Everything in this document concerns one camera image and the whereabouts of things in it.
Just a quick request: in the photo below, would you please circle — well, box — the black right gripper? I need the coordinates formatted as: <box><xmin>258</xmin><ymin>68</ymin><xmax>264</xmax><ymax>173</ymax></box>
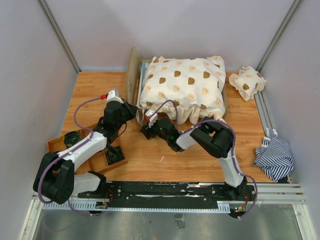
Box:
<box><xmin>140</xmin><ymin>118</ymin><xmax>170</xmax><ymax>142</ymax></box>

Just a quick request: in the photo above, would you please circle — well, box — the wooden pet bed frame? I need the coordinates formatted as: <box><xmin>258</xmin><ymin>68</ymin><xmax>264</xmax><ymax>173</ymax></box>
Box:
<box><xmin>126</xmin><ymin>46</ymin><xmax>229</xmax><ymax>121</ymax></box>

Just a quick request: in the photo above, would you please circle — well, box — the large bear print cushion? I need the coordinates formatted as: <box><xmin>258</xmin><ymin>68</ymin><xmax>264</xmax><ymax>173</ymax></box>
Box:
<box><xmin>136</xmin><ymin>55</ymin><xmax>227</xmax><ymax>126</ymax></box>

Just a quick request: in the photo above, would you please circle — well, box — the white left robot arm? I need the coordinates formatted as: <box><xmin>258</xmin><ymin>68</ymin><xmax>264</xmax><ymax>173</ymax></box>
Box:
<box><xmin>33</xmin><ymin>99</ymin><xmax>138</xmax><ymax>205</ymax></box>

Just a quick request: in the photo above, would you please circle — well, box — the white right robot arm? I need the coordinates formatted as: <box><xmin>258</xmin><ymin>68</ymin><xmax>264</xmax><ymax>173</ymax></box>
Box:
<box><xmin>140</xmin><ymin>117</ymin><xmax>248</xmax><ymax>200</ymax></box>

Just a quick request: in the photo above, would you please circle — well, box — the black item in tray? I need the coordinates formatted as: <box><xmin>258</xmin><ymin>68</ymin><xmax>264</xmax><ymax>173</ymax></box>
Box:
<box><xmin>106</xmin><ymin>145</ymin><xmax>125</xmax><ymax>165</ymax></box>

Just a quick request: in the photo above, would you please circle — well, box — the wooden divided tray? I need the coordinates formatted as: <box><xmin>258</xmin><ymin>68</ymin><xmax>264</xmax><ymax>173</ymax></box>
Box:
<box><xmin>47</xmin><ymin>129</ymin><xmax>128</xmax><ymax>175</ymax></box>

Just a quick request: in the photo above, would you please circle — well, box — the blue striped mattress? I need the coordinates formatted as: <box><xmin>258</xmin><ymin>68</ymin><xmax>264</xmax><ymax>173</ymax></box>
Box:
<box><xmin>138</xmin><ymin>61</ymin><xmax>149</xmax><ymax>95</ymax></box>

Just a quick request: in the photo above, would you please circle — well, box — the small bear print pillow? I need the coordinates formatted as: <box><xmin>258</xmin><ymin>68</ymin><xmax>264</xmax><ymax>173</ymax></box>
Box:
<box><xmin>228</xmin><ymin>66</ymin><xmax>266</xmax><ymax>102</ymax></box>

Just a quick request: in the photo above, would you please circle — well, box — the blue striped cloth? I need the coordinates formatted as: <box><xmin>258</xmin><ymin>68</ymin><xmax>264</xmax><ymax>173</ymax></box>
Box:
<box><xmin>252</xmin><ymin>127</ymin><xmax>294</xmax><ymax>182</ymax></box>

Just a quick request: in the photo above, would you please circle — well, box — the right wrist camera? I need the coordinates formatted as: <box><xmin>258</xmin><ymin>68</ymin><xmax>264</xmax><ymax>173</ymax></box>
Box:
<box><xmin>145</xmin><ymin>109</ymin><xmax>158</xmax><ymax>128</ymax></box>

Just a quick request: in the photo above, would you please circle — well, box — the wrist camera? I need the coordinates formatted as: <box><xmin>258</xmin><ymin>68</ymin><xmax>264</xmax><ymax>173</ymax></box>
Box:
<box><xmin>145</xmin><ymin>109</ymin><xmax>158</xmax><ymax>128</ymax></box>
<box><xmin>100</xmin><ymin>88</ymin><xmax>124</xmax><ymax>104</ymax></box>

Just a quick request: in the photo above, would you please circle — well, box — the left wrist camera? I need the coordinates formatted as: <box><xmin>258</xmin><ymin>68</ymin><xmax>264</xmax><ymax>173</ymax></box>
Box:
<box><xmin>100</xmin><ymin>88</ymin><xmax>124</xmax><ymax>104</ymax></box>

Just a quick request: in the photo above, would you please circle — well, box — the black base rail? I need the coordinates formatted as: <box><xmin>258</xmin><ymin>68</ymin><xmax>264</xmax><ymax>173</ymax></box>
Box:
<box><xmin>77</xmin><ymin>181</ymin><xmax>255</xmax><ymax>209</ymax></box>

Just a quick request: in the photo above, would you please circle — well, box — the coiled black cable in tray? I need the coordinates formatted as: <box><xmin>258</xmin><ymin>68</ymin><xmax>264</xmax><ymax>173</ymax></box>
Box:
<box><xmin>62</xmin><ymin>131</ymin><xmax>83</xmax><ymax>148</ymax></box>

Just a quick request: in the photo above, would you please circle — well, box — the white slotted cable duct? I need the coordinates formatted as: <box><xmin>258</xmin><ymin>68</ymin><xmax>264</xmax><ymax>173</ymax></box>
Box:
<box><xmin>44</xmin><ymin>199</ymin><xmax>232</xmax><ymax>215</ymax></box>

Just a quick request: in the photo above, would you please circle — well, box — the aluminium side rail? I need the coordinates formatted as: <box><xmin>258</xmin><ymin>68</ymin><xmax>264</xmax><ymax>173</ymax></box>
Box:
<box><xmin>254</xmin><ymin>91</ymin><xmax>275</xmax><ymax>129</ymax></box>

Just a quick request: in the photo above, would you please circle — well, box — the left aluminium frame post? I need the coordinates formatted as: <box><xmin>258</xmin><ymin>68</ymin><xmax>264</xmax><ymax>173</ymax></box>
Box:
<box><xmin>36</xmin><ymin>0</ymin><xmax>81</xmax><ymax>74</ymax></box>

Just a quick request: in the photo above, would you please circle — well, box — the aluminium frame post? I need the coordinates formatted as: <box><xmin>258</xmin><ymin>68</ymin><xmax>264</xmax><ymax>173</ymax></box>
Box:
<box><xmin>256</xmin><ymin>0</ymin><xmax>305</xmax><ymax>73</ymax></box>
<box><xmin>36</xmin><ymin>0</ymin><xmax>81</xmax><ymax>74</ymax></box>

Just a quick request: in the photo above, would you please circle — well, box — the right aluminium frame post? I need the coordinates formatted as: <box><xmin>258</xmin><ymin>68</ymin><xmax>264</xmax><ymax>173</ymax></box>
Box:
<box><xmin>256</xmin><ymin>0</ymin><xmax>305</xmax><ymax>73</ymax></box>

